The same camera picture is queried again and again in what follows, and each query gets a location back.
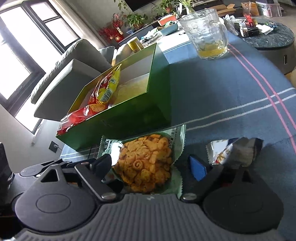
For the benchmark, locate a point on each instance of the white blue snack packet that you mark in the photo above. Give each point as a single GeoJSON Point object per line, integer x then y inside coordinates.
{"type": "Point", "coordinates": [235, 152]}

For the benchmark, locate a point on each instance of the red yellow snack bag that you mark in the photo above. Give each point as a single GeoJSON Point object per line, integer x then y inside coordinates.
{"type": "Point", "coordinates": [97, 102]}

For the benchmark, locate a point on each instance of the black wall television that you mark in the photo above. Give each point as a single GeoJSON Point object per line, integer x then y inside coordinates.
{"type": "Point", "coordinates": [141, 4]}

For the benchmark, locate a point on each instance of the grey sofa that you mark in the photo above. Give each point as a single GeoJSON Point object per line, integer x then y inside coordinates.
{"type": "Point", "coordinates": [55, 93]}

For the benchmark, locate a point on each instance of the dark round coffee table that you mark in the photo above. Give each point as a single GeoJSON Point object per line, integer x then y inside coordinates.
{"type": "Point", "coordinates": [278, 46]}

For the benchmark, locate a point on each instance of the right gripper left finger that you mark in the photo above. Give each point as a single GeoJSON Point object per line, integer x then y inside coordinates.
{"type": "Point", "coordinates": [52, 184]}

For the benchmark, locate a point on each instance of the red flower decoration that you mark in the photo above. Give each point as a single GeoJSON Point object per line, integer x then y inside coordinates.
{"type": "Point", "coordinates": [114, 31]}

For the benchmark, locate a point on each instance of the white round table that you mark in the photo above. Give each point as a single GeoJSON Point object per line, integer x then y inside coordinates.
{"type": "Point", "coordinates": [171, 41]}

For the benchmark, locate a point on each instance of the gold can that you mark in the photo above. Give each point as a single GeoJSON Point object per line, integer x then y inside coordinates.
{"type": "Point", "coordinates": [135, 44]}

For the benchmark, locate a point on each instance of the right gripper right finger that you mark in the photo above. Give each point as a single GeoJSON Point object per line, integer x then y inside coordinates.
{"type": "Point", "coordinates": [218, 183]}

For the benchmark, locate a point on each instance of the green vegetable ring snack bag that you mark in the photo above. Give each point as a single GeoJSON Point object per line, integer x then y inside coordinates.
{"type": "Point", "coordinates": [146, 164]}

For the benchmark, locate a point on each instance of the blue striped tablecloth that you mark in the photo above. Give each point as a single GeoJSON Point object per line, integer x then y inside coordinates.
{"type": "Point", "coordinates": [239, 95]}

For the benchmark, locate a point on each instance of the brown cardboard box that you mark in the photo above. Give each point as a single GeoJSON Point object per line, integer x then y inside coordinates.
{"type": "Point", "coordinates": [231, 9]}

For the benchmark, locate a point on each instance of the glass mug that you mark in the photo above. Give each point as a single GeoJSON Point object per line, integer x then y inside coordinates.
{"type": "Point", "coordinates": [205, 31]}

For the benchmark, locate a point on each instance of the spider plant in vase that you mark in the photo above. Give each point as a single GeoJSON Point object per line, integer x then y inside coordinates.
{"type": "Point", "coordinates": [187, 4]}

